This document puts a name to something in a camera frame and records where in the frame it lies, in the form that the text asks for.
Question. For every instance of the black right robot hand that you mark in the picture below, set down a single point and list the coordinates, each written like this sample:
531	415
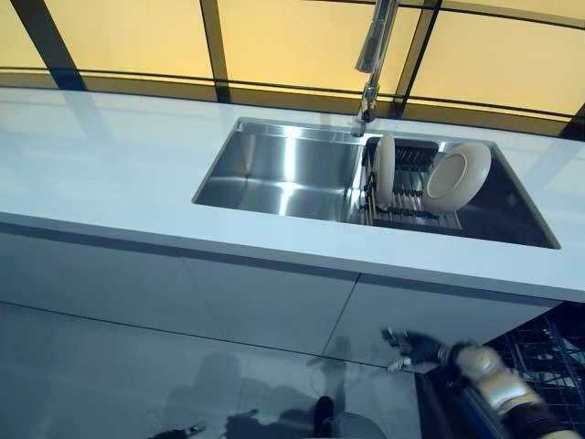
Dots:
418	346

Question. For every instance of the white cabinet door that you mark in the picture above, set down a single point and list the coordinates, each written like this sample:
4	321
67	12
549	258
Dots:
429	320
269	297

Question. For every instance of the metal dish drying rack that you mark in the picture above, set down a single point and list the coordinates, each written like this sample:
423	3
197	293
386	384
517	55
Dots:
402	192

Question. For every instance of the cream plate with wide rim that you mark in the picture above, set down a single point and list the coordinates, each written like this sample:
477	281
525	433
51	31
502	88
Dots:
457	177

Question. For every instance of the cream plate standing upright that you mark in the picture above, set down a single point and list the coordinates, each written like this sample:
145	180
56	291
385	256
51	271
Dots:
385	168

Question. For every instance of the stainless steel sink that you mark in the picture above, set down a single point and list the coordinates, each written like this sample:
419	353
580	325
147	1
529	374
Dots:
292	178

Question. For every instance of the chrome kitchen faucet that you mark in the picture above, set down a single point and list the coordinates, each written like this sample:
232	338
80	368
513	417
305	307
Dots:
375	59

